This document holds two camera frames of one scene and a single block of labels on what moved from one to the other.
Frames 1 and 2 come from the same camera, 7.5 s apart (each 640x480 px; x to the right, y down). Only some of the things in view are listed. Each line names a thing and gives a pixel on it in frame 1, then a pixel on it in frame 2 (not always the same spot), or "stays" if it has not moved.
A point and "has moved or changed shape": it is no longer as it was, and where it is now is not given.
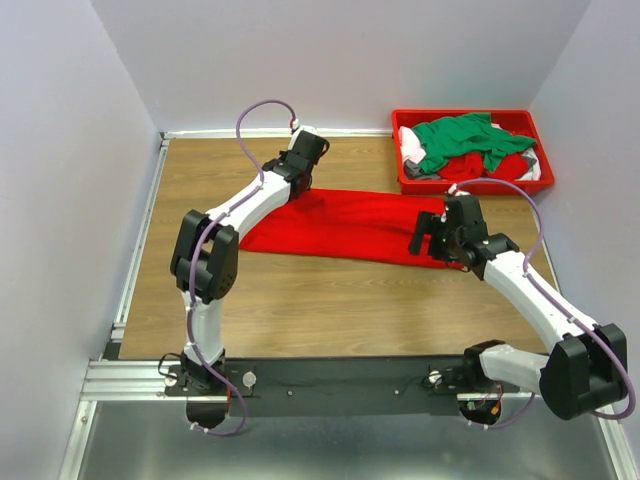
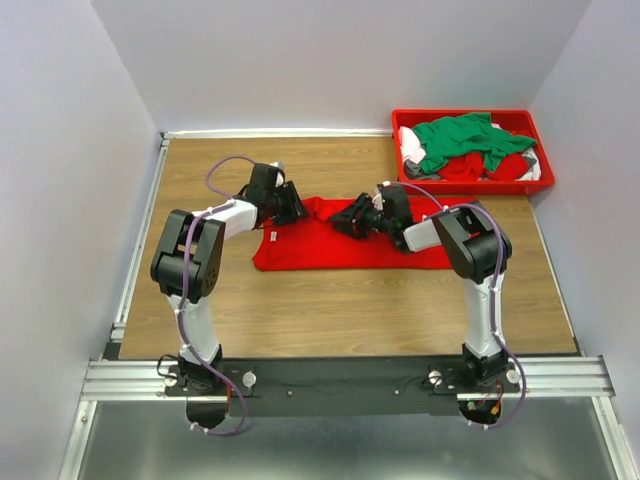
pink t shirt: [410, 145] stays
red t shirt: [355, 222] has moved or changed shape
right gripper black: [424, 224] → [346, 223]
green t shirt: [471, 133] stays
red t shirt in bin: [468, 167] stays
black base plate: [339, 387] stays
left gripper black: [283, 155] → [296, 209]
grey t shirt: [413, 171] stays
